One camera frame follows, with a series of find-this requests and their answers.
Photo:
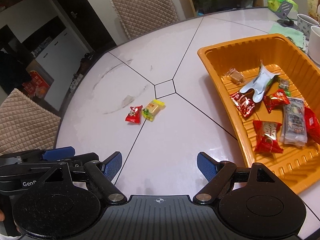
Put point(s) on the left hand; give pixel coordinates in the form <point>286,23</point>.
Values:
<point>2,216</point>

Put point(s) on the green cloth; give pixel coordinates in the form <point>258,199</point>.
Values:
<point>297,37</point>

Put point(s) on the patterned grey mug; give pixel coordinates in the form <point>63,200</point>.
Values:
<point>305,23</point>

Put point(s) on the grey phone stand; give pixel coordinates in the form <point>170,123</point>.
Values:
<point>282,12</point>

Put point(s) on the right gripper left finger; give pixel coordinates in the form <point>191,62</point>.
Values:
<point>65,203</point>

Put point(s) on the silver white snack wrapper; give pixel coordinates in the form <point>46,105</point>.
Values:
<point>260,83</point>

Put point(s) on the long red snack bar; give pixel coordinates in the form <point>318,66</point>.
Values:
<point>244,104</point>

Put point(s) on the dark cabinet with white doors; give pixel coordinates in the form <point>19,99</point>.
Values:
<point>43,65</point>

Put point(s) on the small green candy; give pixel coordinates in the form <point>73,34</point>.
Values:
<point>284,85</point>

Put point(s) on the red wedding candy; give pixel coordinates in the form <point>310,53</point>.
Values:
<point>275,100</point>

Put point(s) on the orange plastic tray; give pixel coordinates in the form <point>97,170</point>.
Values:
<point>297,167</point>

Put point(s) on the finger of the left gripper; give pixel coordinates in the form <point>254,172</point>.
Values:
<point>59,153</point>

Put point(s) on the brown clear-wrapped candy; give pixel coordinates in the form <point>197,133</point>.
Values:
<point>235,76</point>

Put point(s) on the yellow green candy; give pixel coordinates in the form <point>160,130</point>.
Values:
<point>152,109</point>

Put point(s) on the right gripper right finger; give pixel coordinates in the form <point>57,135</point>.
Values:
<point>252,202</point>

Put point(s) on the red gold candy packet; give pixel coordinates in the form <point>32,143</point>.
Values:
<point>267,141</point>

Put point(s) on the quilted beige chair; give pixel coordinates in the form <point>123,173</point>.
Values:
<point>139,17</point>
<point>25,125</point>

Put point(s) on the small red candy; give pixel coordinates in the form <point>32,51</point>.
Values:
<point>134,114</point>

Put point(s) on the white cartoon mug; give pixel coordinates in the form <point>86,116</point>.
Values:
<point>314,44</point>

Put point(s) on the grey seed snack bar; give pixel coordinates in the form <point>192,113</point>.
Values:
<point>293,130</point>

